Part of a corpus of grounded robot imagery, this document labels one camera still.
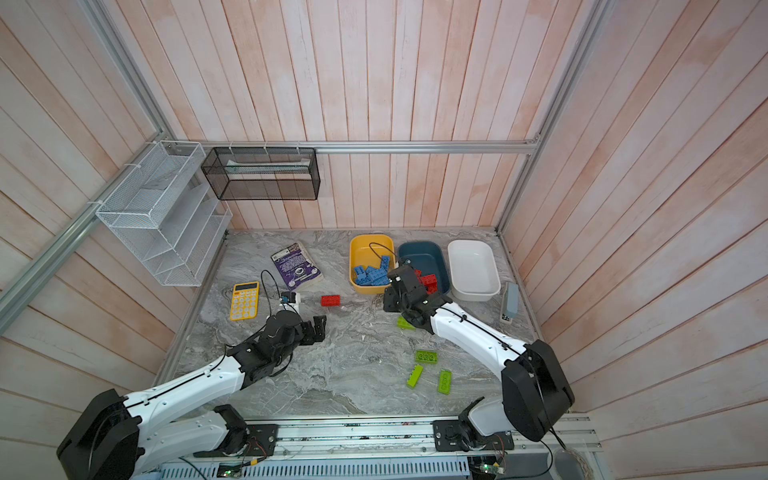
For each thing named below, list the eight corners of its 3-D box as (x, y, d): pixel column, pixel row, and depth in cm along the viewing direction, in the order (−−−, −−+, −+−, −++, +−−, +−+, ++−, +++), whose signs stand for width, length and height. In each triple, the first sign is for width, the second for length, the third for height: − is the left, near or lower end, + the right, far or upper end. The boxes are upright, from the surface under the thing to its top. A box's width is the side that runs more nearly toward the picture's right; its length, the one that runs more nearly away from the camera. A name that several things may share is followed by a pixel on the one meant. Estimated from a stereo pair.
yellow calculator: (231, 322, 97) (229, 319, 95) (235, 287, 106) (233, 284, 104) (258, 317, 98) (256, 314, 96) (260, 283, 107) (258, 279, 105)
